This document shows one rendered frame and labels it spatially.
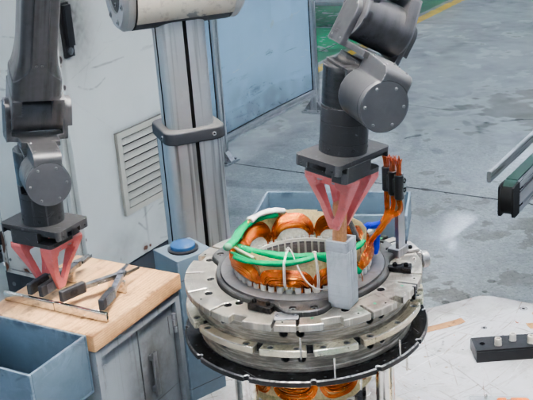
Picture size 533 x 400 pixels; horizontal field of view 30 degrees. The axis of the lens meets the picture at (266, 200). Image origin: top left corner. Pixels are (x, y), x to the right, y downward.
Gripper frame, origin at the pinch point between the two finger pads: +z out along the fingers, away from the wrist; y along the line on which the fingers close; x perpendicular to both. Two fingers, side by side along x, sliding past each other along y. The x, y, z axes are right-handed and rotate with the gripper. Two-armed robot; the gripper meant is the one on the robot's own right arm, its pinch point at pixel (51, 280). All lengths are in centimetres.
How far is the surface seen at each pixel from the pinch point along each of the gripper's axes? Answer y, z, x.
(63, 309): 5.2, 1.4, -4.3
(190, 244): 6.3, 3.7, 25.4
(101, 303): 11.7, -0.5, -3.9
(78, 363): 12.0, 5.1, -10.2
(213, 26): -174, 33, 324
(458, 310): 37, 29, 67
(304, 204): 15.4, 3.4, 47.3
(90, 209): -132, 67, 165
